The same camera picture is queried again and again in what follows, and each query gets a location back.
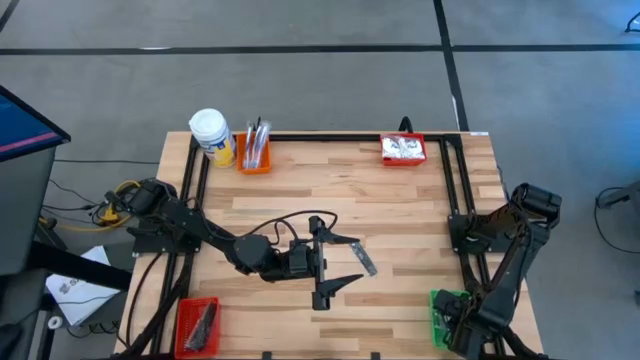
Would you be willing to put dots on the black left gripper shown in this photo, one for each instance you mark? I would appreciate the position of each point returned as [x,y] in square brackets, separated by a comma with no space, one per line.
[318,260]

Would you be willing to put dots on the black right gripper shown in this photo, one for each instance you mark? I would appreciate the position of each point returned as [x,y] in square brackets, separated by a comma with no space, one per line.
[462,330]

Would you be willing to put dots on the bagged red white toothbrush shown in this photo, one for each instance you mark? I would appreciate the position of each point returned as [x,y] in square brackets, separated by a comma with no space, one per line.
[247,145]

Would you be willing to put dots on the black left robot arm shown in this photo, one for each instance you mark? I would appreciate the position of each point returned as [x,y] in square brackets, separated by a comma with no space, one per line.
[200,227]

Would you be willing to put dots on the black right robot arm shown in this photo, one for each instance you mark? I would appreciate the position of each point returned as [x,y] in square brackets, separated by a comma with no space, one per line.
[500,300]

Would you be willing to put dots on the green plastic basket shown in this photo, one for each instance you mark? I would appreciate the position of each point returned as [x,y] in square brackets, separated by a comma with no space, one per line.
[437,337]

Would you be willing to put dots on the red plastic basket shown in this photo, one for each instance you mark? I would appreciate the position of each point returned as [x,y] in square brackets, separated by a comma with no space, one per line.
[384,162]
[186,315]

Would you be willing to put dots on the orange plastic basket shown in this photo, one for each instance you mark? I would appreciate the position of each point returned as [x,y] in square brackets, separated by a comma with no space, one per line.
[240,162]

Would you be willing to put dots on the Lysol wipes canister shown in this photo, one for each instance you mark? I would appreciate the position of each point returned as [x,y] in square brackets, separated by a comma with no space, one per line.
[210,131]

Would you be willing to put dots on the black stand bar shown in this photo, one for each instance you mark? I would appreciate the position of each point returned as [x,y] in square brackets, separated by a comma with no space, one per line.
[80,267]

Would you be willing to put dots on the white paper sheet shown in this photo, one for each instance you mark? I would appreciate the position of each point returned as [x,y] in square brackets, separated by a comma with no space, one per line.
[75,300]

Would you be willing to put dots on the white tape roll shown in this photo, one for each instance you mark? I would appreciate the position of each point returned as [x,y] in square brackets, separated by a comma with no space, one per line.
[55,322]

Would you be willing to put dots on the black monitor blue screen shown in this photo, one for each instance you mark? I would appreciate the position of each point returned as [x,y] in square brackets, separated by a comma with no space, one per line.
[25,125]

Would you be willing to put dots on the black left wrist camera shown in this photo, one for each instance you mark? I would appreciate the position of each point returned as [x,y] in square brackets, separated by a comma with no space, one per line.
[300,257]

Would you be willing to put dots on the black aluminium table frame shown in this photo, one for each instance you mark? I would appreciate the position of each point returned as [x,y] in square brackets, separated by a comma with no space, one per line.
[325,137]

